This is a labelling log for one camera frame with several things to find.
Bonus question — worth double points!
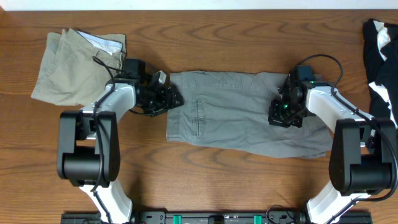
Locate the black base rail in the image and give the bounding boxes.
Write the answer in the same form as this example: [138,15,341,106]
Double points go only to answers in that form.
[60,206,373,224]

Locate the black and white garment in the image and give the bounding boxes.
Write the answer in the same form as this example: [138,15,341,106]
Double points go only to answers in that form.
[363,19,397,124]

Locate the grey shorts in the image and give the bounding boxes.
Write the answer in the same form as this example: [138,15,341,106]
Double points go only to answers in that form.
[166,71,333,158]

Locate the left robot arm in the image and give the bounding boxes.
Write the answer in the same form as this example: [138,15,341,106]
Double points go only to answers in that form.
[57,57,183,223]

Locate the folded khaki shorts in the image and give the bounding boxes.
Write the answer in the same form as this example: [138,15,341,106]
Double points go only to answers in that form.
[31,29,126,106]

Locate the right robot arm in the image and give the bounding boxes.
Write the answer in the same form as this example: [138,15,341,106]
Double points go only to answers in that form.
[268,65,397,223]

